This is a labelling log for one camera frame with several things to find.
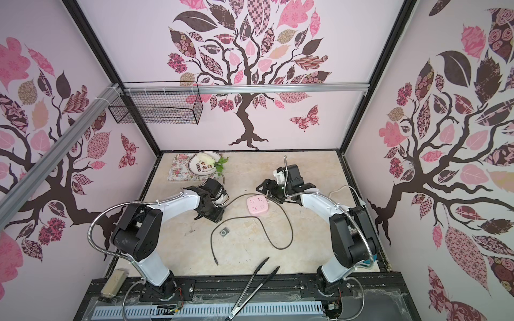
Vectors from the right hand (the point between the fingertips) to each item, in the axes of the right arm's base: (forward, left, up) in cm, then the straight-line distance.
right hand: (262, 190), depth 87 cm
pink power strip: (-1, +3, -11) cm, 11 cm away
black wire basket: (+38, +49, +22) cm, 66 cm away
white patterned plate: (+28, +34, -12) cm, 46 cm away
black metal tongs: (-42, +9, -11) cm, 44 cm away
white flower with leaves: (+30, +33, -8) cm, 45 cm away
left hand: (-7, +22, -13) cm, 27 cm away
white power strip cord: (+10, -47, -14) cm, 50 cm away
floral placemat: (+22, +46, -12) cm, 53 cm away
